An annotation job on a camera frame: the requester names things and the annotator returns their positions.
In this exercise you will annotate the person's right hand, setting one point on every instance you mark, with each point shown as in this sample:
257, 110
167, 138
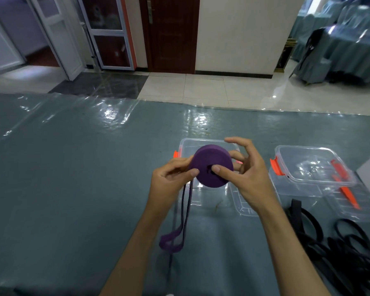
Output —
256, 184

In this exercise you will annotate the person's left hand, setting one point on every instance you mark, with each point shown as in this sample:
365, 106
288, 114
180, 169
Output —
166, 191

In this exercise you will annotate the clear plastic storage box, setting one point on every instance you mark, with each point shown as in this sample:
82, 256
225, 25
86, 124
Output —
305, 160
188, 144

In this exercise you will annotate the purple resistance band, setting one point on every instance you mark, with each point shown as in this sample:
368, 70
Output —
209, 157

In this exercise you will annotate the narrow black resistance band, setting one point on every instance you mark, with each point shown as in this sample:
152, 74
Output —
351, 252

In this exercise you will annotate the person's left forearm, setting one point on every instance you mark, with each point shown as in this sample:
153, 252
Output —
132, 258

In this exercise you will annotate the person's right forearm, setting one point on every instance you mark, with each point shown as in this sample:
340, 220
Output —
293, 255

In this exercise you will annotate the teal felt table cover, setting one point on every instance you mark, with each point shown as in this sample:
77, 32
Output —
80, 169

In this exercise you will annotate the dark brown wooden door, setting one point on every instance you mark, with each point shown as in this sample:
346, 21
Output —
172, 36

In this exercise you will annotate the white framed glass door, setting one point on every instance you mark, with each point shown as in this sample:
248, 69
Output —
111, 32

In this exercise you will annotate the narrow white door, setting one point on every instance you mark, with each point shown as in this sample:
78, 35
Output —
60, 43

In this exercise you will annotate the white open door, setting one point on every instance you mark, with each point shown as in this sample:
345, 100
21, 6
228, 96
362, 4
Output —
1, 52

